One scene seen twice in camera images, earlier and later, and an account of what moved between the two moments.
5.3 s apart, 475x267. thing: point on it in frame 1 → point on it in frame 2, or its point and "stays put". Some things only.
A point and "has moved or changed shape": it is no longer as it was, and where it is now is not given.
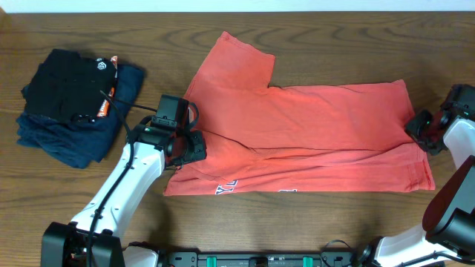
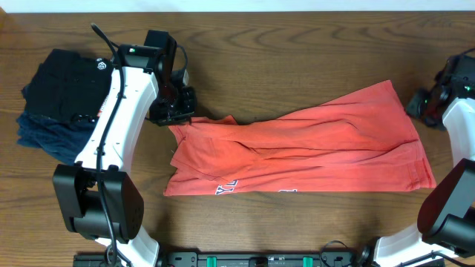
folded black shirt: [67, 85] stays put
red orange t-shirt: [352, 136] has moved or changed shape
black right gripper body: [420, 129] → [419, 106]
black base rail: [260, 259] stays put
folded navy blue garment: [79, 144] stays put
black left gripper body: [192, 149] → [174, 107]
